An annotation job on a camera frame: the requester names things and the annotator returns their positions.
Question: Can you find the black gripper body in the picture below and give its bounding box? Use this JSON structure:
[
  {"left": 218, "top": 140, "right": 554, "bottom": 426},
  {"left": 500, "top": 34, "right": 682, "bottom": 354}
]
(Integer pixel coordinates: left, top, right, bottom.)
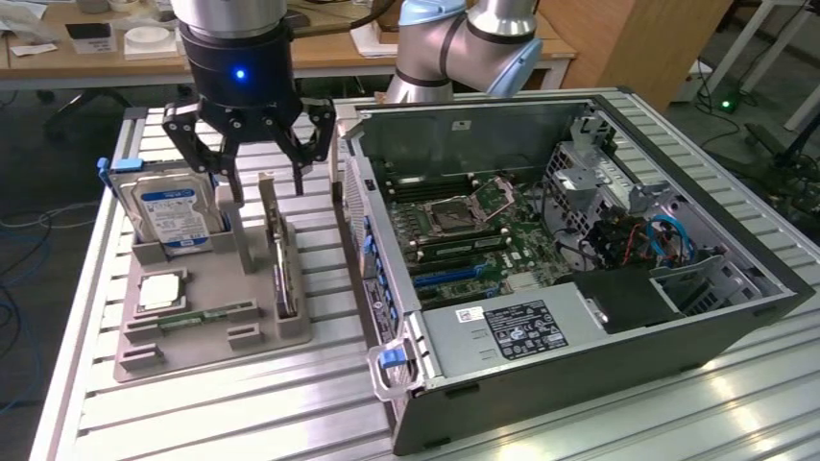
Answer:
[{"left": 178, "top": 21, "right": 304, "bottom": 144}]

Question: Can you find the graphics card with metal bracket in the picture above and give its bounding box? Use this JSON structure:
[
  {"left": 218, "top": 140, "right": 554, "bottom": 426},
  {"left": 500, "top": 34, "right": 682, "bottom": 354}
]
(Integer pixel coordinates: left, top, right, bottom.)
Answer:
[{"left": 256, "top": 172, "right": 303, "bottom": 321}]

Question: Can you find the white round holder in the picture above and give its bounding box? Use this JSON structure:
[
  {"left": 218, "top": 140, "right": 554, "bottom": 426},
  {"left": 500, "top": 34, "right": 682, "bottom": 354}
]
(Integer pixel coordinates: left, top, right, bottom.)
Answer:
[{"left": 123, "top": 26, "right": 180, "bottom": 61}]

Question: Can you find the hard disk in blue caddy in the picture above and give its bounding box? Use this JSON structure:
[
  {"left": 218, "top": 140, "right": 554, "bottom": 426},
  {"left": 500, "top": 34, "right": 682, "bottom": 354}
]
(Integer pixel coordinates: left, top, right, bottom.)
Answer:
[{"left": 95, "top": 152, "right": 223, "bottom": 255}]

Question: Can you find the white paper stack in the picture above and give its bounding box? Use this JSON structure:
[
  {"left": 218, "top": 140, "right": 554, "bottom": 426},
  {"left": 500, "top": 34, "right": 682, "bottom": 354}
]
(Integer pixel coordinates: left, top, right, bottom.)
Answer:
[{"left": 347, "top": 21, "right": 403, "bottom": 59}]

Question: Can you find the white box with black top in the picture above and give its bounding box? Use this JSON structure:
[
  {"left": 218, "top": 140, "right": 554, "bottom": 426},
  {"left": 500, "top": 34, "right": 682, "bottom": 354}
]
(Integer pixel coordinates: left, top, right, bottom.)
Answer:
[{"left": 66, "top": 22, "right": 119, "bottom": 55}]

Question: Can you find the wooden desk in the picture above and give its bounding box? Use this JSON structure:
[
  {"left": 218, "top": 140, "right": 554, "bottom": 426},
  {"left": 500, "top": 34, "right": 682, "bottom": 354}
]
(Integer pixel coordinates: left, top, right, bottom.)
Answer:
[{"left": 0, "top": 0, "right": 578, "bottom": 105}]

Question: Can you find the brown cardboard box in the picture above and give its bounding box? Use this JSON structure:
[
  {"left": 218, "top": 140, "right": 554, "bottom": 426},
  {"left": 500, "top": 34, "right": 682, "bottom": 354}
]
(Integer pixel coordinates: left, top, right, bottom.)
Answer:
[{"left": 371, "top": 0, "right": 403, "bottom": 34}]

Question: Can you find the CPU socket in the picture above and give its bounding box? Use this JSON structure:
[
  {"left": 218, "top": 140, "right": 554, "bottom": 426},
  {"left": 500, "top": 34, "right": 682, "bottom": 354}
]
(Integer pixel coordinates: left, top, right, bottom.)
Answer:
[{"left": 427, "top": 195, "right": 479, "bottom": 239}]

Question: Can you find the metal socket cover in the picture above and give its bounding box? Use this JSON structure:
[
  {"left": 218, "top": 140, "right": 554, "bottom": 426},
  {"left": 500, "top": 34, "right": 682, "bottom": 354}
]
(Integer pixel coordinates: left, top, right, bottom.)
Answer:
[{"left": 471, "top": 176, "right": 520, "bottom": 222}]

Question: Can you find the silver CPU chip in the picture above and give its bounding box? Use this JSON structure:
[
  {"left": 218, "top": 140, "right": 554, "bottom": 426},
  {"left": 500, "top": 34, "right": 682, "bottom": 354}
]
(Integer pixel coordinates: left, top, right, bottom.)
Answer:
[{"left": 139, "top": 276, "right": 184, "bottom": 309}]

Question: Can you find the blue expansion slot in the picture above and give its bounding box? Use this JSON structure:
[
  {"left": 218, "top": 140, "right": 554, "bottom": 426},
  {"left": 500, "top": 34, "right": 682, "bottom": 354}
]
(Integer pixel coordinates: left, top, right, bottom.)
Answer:
[{"left": 410, "top": 262, "right": 492, "bottom": 290}]

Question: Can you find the green RAM stick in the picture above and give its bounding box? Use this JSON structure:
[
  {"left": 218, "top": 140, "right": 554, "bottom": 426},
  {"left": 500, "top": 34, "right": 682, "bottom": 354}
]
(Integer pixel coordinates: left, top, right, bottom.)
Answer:
[{"left": 158, "top": 306, "right": 230, "bottom": 332}]

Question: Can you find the green motherboard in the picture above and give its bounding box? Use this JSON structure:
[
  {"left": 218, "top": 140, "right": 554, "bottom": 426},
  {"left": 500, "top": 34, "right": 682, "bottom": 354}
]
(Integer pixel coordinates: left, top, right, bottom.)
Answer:
[{"left": 371, "top": 158, "right": 578, "bottom": 311}]

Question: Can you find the metal disk bay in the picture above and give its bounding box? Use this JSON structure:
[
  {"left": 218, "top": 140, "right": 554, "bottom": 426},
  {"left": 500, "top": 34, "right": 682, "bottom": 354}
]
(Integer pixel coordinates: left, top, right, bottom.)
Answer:
[{"left": 543, "top": 114, "right": 674, "bottom": 227}]

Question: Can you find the grey parts rack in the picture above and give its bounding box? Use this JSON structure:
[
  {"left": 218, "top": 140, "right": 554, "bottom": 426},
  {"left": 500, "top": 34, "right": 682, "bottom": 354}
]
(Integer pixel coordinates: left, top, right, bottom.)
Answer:
[{"left": 114, "top": 184, "right": 316, "bottom": 384}]

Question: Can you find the blue case latch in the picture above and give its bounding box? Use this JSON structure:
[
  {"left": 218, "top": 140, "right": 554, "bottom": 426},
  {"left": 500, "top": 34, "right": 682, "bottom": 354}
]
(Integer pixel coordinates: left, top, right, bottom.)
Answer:
[{"left": 376, "top": 349, "right": 411, "bottom": 372}]

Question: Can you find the grey power supply unit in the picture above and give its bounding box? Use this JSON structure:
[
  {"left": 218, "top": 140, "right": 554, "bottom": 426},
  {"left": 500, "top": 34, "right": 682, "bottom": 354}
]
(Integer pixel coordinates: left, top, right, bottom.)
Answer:
[{"left": 419, "top": 282, "right": 607, "bottom": 380}]

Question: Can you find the wooden cabinet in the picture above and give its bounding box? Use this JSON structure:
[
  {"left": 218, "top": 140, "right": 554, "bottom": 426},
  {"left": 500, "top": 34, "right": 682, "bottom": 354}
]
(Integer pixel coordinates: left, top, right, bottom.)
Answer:
[{"left": 543, "top": 0, "right": 736, "bottom": 111}]

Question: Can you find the power strip with green light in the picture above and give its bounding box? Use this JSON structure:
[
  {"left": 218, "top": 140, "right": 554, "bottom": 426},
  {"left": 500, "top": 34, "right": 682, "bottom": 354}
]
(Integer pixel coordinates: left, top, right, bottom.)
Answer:
[{"left": 707, "top": 93, "right": 744, "bottom": 116}]

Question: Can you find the black open PC case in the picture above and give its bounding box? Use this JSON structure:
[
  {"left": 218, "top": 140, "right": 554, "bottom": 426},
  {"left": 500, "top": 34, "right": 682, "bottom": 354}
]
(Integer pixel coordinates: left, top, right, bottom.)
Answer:
[{"left": 327, "top": 93, "right": 816, "bottom": 457}]

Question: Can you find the blue wire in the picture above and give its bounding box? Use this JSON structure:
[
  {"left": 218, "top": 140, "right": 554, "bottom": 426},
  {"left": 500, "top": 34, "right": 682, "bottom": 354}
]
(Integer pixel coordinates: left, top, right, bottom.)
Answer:
[{"left": 644, "top": 215, "right": 698, "bottom": 263}]

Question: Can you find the white desk frame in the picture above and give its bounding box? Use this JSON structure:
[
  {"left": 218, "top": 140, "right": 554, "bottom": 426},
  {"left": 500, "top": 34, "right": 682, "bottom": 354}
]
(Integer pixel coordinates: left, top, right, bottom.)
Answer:
[{"left": 704, "top": 0, "right": 820, "bottom": 133}]

